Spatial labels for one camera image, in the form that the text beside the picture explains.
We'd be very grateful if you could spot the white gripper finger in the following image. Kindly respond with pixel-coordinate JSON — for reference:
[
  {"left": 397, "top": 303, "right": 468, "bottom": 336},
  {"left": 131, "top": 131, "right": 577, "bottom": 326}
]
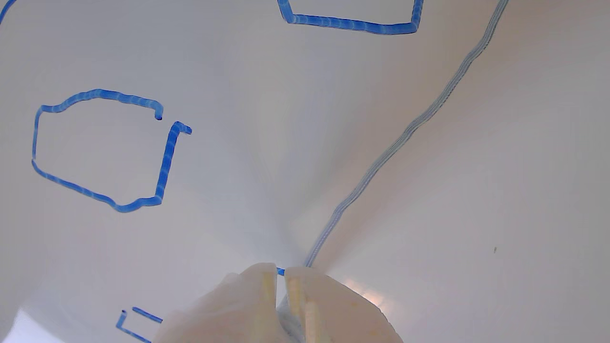
[
  {"left": 284, "top": 266, "right": 405, "bottom": 343},
  {"left": 152, "top": 262, "right": 286, "bottom": 343}
]

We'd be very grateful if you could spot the blue whiteboard marker pen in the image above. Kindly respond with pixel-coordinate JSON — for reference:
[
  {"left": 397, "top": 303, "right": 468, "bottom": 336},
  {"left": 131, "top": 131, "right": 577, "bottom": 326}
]
[{"left": 276, "top": 295, "right": 305, "bottom": 343}]

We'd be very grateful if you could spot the large white whiteboard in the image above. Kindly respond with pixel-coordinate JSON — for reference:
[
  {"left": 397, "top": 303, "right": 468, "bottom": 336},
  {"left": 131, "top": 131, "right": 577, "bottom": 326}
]
[{"left": 0, "top": 0, "right": 610, "bottom": 343}]

